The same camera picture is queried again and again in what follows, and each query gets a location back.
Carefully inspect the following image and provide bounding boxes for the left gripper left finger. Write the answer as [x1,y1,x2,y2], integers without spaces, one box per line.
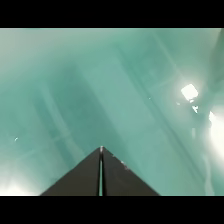
[40,146,102,197]

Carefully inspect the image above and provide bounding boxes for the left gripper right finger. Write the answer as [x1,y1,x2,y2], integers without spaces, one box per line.
[101,146,161,197]

